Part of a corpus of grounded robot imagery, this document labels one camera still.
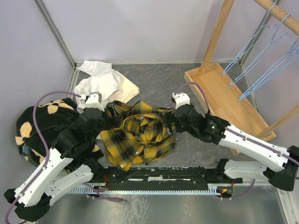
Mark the yellow plaid shirt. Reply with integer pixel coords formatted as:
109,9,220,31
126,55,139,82
100,101,176,171

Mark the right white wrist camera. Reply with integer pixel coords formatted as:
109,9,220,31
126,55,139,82
171,92,190,109

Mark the purple cable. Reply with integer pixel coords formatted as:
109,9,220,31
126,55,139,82
175,81,299,201
4,91,82,224

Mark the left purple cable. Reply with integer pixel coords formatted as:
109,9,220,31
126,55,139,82
4,91,82,224

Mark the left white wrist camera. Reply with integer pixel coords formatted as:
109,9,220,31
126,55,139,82
79,92,104,111

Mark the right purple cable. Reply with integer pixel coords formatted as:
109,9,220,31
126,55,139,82
175,81,299,201

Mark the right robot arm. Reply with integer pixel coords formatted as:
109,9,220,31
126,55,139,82
164,104,299,191

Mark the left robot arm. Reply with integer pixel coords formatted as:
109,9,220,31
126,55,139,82
4,105,121,223

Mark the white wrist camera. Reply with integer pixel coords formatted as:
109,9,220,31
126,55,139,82
79,92,104,111
171,92,190,109

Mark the aluminium corner post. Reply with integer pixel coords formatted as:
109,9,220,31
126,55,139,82
33,0,76,68

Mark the white shirt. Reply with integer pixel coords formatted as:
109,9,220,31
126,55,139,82
74,61,140,106

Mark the light blue wire hanger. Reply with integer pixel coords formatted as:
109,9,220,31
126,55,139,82
222,0,280,75
223,14,291,88
238,38,299,102

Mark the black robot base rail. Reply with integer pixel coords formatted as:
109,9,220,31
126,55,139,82
91,159,243,191

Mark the white slotted cable duct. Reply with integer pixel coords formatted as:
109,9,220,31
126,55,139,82
67,183,225,195

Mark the black floral blanket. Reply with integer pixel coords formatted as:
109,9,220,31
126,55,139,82
15,98,81,167

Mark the wooden clothes rack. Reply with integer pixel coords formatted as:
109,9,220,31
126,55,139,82
184,0,299,141

